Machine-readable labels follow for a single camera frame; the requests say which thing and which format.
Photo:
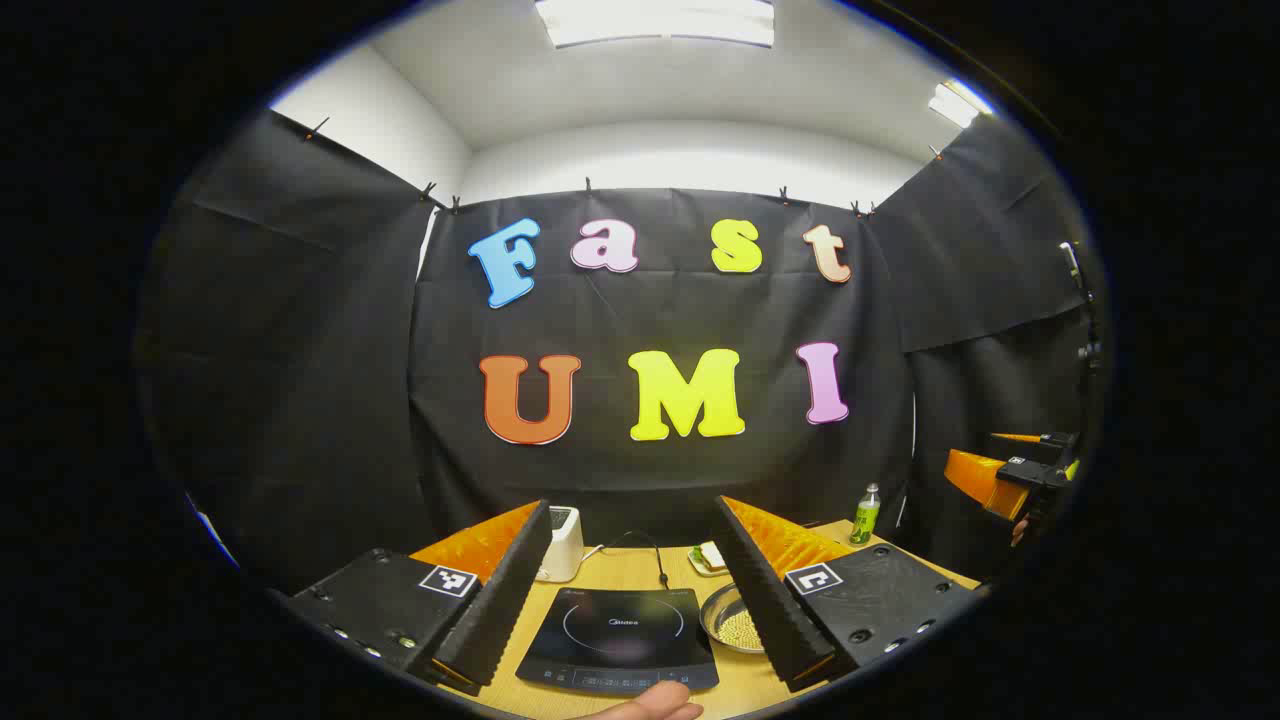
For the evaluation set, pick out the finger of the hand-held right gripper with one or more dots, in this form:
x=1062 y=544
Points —
x=985 y=480
x=1055 y=447

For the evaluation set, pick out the black backdrop cloth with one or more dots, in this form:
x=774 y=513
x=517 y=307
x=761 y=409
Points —
x=650 y=470

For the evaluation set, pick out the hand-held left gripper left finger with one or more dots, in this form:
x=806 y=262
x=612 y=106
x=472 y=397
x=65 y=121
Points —
x=505 y=600

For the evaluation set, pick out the black induction cooktop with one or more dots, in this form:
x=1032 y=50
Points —
x=600 y=650

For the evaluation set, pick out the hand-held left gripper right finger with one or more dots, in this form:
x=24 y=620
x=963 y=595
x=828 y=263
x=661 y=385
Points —
x=765 y=600

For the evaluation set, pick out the pale green plate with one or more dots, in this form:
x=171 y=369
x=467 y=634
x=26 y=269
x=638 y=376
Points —
x=697 y=567

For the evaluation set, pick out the green drink bottle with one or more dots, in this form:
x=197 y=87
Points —
x=864 y=520

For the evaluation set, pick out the white toaster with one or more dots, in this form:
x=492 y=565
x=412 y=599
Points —
x=560 y=545

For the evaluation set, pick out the black camera stand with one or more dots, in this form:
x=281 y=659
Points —
x=1072 y=262

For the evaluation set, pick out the pile of soybeans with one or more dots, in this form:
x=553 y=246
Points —
x=742 y=628

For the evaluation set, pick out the ceiling light panel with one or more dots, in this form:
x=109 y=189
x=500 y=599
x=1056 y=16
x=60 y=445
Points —
x=655 y=20
x=955 y=103

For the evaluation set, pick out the stainless steel pot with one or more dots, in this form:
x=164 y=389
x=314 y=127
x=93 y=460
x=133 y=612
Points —
x=714 y=612

